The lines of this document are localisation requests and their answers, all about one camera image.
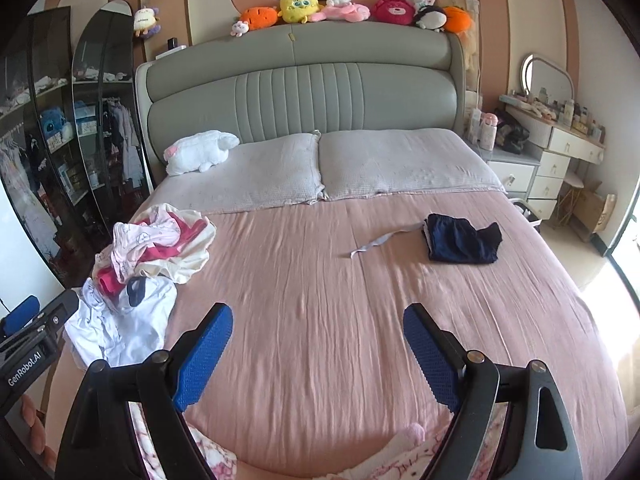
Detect black and white bunny plush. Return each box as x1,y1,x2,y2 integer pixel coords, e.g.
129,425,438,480
412,0,449,32

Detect arched vanity mirror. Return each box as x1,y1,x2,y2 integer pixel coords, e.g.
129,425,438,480
519,53,577,111

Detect black bag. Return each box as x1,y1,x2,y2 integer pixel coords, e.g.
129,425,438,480
494,109,531,157

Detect person's pink printed pajamas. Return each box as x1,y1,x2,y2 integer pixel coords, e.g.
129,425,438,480
127,400,508,480

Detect orange round plush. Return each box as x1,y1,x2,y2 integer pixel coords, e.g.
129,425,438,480
442,5,475,35

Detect clear hanging wall organiser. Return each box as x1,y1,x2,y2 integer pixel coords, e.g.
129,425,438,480
461,0,485,142

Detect navy shorts with white stripes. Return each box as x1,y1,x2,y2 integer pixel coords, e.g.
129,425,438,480
423,213,503,265

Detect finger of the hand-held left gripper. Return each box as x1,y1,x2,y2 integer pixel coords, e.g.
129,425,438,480
0,295,41,339
27,289,81,336

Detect white nightstand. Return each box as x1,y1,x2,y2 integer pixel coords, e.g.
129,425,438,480
486,146,544,197

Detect pink braided cushion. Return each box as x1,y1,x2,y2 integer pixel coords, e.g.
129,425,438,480
16,394,52,462

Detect pale pink printed garment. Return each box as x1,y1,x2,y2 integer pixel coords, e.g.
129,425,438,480
93,220,182,283

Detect yellow sponge plush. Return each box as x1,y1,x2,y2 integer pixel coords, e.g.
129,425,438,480
278,0,321,25

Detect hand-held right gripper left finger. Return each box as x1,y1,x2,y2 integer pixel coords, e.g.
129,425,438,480
54,302,235,480

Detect red round plush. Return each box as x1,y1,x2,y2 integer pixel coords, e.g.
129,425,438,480
370,0,416,26

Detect brown paper bag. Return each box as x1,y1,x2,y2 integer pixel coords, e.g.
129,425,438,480
574,179,619,234

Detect stool with gold wire legs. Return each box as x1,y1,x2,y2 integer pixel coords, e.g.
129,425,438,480
549,172,590,232

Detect white shirt with navy collar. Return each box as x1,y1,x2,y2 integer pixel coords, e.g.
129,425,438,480
64,275,179,369

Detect black glass wardrobe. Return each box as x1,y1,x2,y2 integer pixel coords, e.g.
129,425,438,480
0,0,153,293

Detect white bottle with pink lid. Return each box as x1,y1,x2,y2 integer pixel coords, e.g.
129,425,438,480
479,112,499,151

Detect white vanity dresser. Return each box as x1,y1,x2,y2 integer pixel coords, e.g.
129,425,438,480
499,94,607,222

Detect row of cosmetic bottles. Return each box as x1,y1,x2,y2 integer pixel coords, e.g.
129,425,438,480
534,87,605,144

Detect orange carrot plush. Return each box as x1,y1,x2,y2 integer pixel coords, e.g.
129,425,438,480
238,5,280,30

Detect blue plush toy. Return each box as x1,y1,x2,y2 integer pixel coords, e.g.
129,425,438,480
39,106,64,142

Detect white plush pillow toy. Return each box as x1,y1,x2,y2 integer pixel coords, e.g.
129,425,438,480
164,130,241,177

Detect grey padded headboard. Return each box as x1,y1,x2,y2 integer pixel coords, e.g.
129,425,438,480
134,23,467,192

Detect grey pillow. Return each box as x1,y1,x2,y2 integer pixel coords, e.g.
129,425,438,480
318,128,509,202
164,132,329,211

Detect cream garment with pink trim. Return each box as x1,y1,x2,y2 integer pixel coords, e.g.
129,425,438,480
127,203,217,286

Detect grey cloth strip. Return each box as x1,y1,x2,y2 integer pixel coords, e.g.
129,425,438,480
348,224,427,260

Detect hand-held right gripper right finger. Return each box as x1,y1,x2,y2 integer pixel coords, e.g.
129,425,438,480
403,303,585,480

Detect white bear plush pink dress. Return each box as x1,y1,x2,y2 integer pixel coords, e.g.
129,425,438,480
309,0,372,24

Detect white and purple plush toy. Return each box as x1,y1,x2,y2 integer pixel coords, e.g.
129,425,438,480
132,5,161,39

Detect bed with pink sheet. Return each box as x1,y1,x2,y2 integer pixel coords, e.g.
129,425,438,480
42,127,632,478

